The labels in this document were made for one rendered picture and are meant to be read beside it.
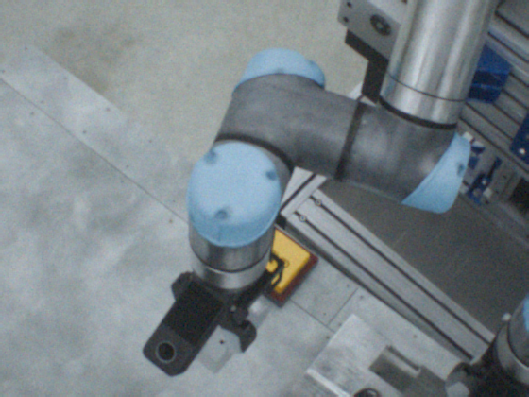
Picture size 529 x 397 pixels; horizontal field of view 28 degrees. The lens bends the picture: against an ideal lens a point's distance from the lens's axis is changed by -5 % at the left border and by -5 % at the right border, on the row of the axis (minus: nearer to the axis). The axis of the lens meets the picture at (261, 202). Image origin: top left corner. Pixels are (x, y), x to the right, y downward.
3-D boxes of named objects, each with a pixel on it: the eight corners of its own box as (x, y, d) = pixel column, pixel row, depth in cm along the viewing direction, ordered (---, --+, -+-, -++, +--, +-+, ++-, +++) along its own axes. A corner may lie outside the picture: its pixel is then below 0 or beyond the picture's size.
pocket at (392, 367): (384, 349, 131) (390, 340, 127) (418, 373, 129) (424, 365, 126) (363, 377, 129) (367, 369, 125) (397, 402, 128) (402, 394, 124)
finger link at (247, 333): (263, 350, 115) (251, 312, 108) (253, 360, 114) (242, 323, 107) (229, 327, 117) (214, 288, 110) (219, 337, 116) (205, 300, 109)
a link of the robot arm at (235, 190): (298, 147, 90) (264, 237, 87) (287, 204, 100) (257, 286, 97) (208, 118, 91) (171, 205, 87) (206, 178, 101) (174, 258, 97)
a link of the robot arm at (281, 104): (358, 112, 103) (324, 210, 99) (247, 76, 104) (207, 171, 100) (369, 68, 96) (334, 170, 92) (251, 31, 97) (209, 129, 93)
